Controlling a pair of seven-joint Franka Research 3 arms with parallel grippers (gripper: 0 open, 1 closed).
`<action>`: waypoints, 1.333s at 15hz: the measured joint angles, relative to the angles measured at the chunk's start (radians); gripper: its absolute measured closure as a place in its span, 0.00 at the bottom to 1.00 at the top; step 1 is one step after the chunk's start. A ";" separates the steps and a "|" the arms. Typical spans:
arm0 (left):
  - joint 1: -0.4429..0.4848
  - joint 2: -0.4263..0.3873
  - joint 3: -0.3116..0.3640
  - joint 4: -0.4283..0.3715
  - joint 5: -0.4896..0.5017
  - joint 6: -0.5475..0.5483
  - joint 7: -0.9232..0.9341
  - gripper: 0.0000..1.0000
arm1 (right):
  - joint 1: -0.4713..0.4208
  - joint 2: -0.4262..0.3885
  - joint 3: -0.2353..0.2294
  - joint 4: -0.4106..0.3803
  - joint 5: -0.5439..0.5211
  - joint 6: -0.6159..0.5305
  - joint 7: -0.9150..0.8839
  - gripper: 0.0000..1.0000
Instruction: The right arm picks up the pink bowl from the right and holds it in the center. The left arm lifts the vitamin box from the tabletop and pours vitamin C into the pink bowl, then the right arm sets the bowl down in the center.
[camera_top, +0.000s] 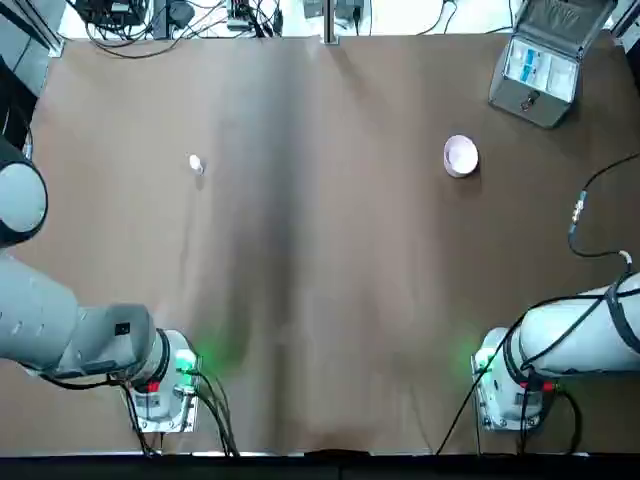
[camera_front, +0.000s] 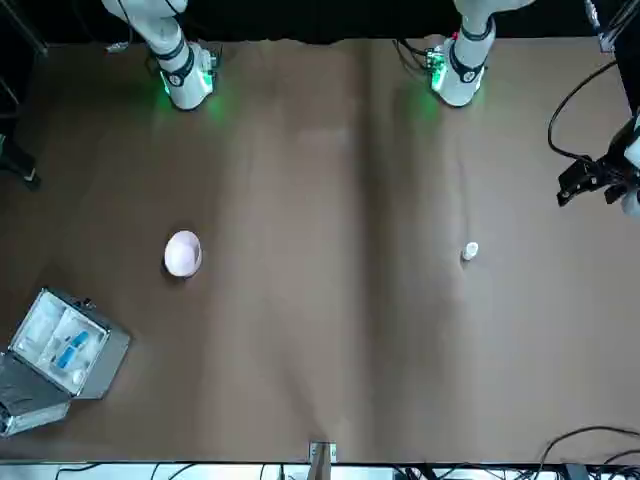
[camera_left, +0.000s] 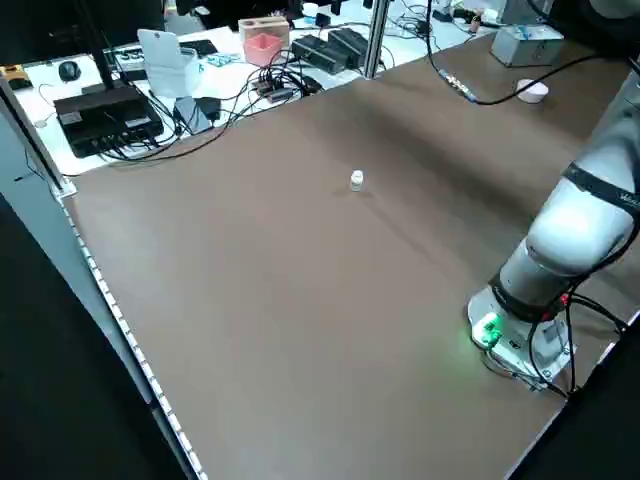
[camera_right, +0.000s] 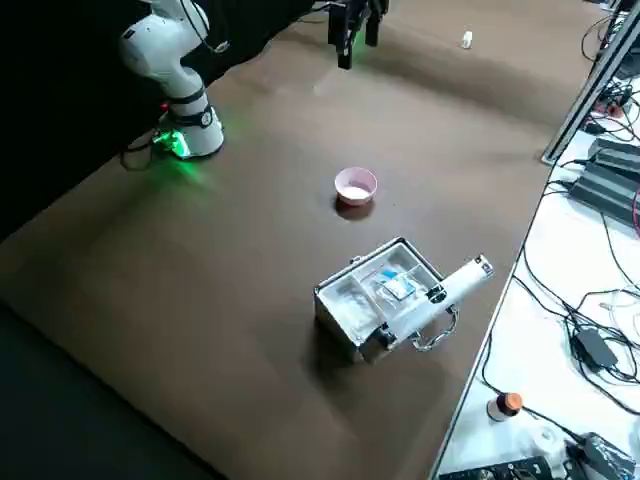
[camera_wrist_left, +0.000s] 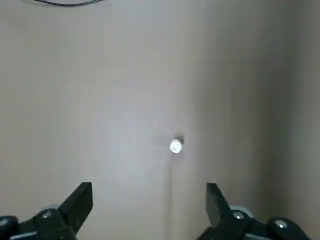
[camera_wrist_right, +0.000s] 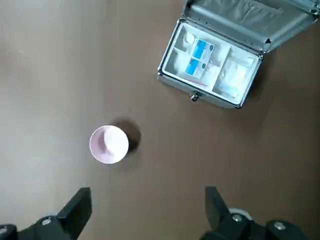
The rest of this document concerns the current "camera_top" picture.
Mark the black electronics box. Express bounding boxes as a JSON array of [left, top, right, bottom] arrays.
[[79, 0, 147, 27]]

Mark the small grey device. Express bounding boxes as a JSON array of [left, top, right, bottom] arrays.
[[226, 0, 252, 30]]

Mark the black power adapter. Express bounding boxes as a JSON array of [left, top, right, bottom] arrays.
[[168, 0, 195, 30]]

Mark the blue and white packet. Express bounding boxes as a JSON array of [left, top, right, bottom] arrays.
[[518, 48, 542, 85]]

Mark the open silver aluminium case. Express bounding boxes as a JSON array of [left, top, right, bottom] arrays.
[[487, 0, 620, 131]]

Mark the black base cable bundle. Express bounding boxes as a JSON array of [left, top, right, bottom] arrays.
[[189, 367, 242, 458]]

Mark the aluminium camera post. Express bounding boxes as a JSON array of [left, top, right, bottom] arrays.
[[323, 0, 340, 46]]

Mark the long black base cable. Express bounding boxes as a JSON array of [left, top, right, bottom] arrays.
[[433, 293, 616, 457]]

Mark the black cable with metal connector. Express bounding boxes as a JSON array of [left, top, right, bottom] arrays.
[[566, 152, 640, 262]]

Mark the black base cable loop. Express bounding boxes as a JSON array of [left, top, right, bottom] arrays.
[[517, 382, 584, 455]]

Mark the aluminium frame rail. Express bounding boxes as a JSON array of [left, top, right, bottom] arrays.
[[29, 0, 67, 57], [610, 0, 640, 40]]

